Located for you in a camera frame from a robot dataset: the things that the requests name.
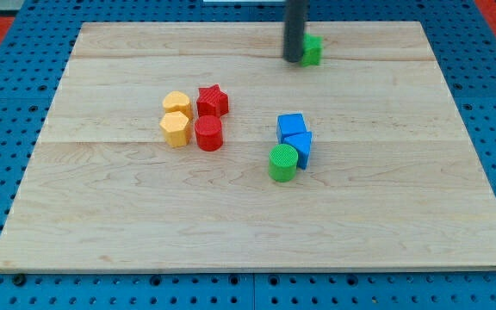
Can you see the blue cube block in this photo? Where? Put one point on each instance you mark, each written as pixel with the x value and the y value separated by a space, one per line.
pixel 288 125

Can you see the red star block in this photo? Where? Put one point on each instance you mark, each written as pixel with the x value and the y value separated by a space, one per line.
pixel 212 101

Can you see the green star block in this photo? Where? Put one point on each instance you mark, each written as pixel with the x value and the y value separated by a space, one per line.
pixel 312 50

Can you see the green cylinder block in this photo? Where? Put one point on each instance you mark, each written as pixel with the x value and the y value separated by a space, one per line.
pixel 283 159

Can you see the red cylinder block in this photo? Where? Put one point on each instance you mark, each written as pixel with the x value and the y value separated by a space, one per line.
pixel 208 133

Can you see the blue triangular prism block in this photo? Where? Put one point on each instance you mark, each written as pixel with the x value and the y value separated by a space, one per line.
pixel 302 143

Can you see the light wooden board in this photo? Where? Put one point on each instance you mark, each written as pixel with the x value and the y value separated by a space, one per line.
pixel 393 182

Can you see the yellow hexagon block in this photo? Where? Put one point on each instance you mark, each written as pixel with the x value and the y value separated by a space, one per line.
pixel 176 129

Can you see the yellow heart block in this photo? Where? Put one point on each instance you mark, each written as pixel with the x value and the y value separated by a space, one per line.
pixel 177 101

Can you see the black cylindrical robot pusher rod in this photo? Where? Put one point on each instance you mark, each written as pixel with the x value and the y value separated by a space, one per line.
pixel 295 14

